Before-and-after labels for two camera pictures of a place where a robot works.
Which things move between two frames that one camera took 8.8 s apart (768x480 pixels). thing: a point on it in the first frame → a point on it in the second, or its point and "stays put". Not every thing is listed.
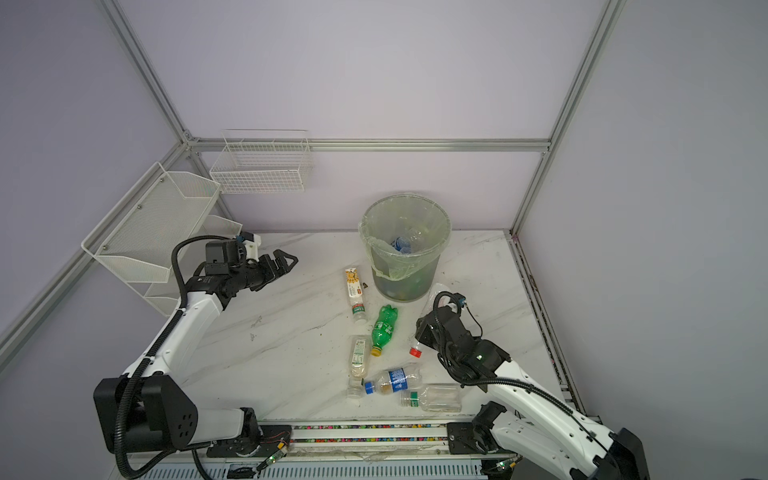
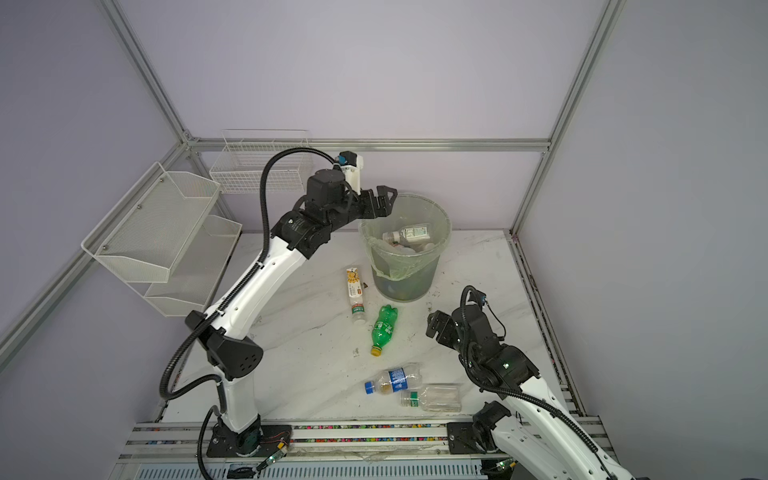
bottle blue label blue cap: (410, 376) stays put
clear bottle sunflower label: (355, 295) stays put
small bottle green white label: (359, 357) → (408, 234)
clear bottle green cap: (435, 398) stays put
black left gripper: (272, 272) → (384, 207)
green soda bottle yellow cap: (383, 329) stays put
